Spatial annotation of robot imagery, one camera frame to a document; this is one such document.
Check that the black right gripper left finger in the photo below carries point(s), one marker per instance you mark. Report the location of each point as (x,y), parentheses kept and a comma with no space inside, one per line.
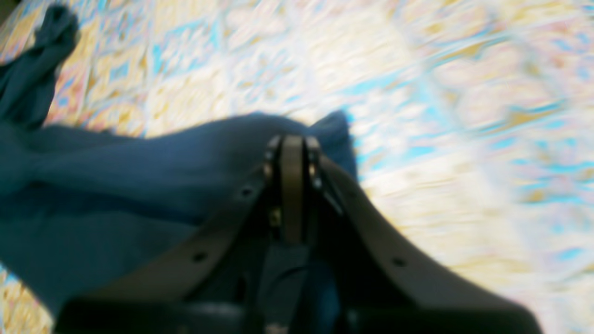
(242,272)

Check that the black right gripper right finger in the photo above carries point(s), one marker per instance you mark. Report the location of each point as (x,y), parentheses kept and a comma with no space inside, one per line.
(384,283)

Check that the dark blue t-shirt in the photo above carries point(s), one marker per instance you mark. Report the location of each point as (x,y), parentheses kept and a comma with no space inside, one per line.
(81,208)

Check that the patterned tablecloth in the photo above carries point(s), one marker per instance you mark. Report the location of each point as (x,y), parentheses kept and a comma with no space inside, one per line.
(472,119)

